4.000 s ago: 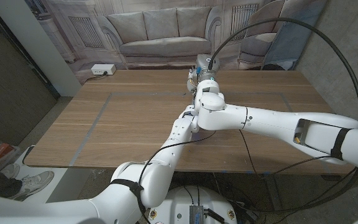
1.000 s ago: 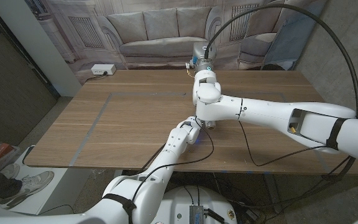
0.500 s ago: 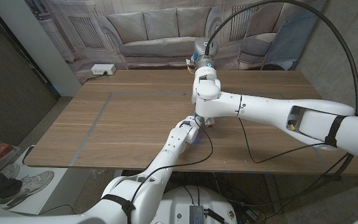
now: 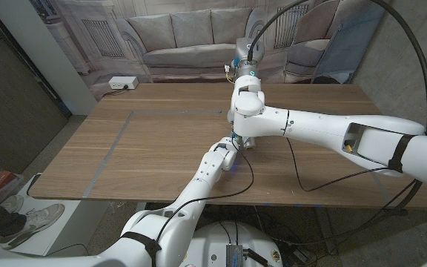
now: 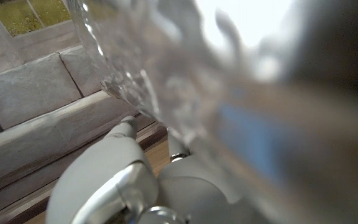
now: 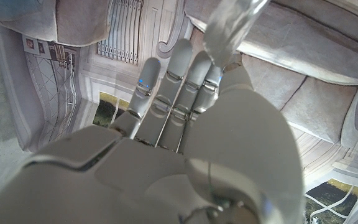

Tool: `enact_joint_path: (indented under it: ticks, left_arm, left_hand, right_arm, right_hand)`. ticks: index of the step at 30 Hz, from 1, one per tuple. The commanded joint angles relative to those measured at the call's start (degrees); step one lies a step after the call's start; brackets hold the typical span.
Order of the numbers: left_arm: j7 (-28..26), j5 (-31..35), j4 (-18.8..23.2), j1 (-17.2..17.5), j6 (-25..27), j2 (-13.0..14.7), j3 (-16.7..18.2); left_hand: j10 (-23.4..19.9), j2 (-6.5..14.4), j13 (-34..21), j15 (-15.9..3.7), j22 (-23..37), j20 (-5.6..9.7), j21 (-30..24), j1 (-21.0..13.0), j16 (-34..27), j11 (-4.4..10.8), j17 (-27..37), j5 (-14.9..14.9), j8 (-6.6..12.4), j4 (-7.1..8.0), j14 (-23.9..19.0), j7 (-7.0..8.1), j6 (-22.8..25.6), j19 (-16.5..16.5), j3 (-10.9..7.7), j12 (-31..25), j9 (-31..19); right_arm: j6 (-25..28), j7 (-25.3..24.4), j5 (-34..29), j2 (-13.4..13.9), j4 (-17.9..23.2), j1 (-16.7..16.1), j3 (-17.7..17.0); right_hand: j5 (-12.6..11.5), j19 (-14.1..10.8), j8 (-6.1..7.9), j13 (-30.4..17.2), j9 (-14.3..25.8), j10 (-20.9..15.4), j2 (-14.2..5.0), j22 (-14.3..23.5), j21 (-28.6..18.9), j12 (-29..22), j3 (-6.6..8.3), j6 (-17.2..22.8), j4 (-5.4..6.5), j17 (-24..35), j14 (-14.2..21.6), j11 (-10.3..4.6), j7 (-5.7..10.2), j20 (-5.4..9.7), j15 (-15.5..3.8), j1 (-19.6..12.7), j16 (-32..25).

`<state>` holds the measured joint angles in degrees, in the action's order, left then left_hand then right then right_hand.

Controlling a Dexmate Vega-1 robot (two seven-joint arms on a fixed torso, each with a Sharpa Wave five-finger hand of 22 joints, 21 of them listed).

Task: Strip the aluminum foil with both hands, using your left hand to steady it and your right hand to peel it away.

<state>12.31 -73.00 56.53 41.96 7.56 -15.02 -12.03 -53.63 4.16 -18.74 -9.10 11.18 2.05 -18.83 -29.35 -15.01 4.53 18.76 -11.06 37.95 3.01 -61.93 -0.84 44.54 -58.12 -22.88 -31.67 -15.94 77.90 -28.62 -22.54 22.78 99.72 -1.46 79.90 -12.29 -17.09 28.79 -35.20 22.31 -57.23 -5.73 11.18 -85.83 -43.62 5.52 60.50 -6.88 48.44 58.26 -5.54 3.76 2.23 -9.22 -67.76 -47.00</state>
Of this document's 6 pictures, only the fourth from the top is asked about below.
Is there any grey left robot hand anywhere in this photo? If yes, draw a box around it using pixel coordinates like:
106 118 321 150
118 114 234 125
226 107 246 149

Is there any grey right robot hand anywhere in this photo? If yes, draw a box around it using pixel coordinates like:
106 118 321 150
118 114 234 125
224 36 265 79

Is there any white power strip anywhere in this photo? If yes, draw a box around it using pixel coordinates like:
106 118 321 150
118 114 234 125
108 76 140 90

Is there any printed sofa room backdrop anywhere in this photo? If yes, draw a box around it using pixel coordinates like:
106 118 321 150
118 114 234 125
30 0 348 102

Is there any blue grey leaning board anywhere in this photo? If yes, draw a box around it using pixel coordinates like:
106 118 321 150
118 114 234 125
311 0 391 85

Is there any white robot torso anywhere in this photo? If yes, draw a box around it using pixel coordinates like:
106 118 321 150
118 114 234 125
176 221 283 267

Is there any silver electronics box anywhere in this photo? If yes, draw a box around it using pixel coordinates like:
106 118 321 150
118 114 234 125
225 243 244 267

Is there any grey table leg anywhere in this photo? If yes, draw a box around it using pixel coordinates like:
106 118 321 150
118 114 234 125
314 206 337 256

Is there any white floor platform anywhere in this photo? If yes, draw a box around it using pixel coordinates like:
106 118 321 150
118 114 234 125
13 172 110 257

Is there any grey sneaker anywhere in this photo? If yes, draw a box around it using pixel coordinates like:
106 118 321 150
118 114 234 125
0 194 24 215
0 202 65 250

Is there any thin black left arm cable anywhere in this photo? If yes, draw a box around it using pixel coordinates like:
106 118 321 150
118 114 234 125
153 136 255 245

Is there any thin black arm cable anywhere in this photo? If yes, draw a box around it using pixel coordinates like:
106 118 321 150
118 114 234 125
153 136 255 245
285 136 391 193

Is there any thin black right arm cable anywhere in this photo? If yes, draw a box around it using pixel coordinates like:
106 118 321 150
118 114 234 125
285 136 391 193

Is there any black power strip cord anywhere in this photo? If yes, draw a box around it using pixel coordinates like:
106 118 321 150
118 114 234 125
102 85 128 99

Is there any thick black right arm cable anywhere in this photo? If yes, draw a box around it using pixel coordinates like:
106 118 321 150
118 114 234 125
246 0 427 246

